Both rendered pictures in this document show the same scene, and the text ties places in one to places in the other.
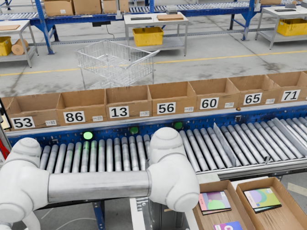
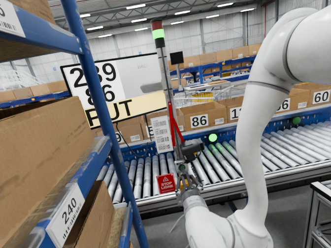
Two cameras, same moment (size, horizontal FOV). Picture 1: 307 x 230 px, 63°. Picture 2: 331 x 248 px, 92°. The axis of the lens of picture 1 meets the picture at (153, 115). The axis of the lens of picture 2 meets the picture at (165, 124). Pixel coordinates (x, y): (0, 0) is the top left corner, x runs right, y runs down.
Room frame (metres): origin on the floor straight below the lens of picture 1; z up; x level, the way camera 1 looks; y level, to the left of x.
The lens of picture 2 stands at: (0.28, 0.79, 1.46)
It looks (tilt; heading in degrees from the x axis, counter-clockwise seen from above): 18 degrees down; 7
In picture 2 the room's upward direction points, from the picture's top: 11 degrees counter-clockwise
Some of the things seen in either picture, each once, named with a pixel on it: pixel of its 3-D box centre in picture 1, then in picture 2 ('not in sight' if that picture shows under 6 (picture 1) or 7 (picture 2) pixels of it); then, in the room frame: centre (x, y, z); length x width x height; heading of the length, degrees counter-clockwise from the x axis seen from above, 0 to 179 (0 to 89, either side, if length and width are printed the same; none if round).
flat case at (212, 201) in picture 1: (213, 200); not in sight; (0.99, -0.37, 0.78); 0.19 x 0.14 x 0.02; 95
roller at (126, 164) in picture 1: (126, 158); (262, 151); (1.43, 0.23, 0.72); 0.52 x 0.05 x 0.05; 8
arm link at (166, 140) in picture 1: (166, 150); not in sight; (0.88, -0.06, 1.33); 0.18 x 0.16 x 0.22; 13
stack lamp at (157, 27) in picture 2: not in sight; (157, 30); (1.07, 0.85, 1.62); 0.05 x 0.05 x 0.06
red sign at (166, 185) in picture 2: not in sight; (171, 182); (1.03, 0.91, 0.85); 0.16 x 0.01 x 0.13; 98
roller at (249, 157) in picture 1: (240, 144); not in sight; (1.57, -0.74, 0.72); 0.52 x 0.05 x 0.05; 8
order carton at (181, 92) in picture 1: (171, 98); (277, 100); (1.95, -0.16, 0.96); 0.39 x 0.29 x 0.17; 98
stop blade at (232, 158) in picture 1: (223, 143); not in sight; (1.55, -0.58, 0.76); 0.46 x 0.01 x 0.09; 8
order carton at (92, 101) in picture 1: (83, 107); (201, 115); (1.83, 0.61, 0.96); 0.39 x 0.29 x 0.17; 98
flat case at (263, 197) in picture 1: (261, 197); not in sight; (0.99, -0.68, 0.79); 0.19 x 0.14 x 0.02; 98
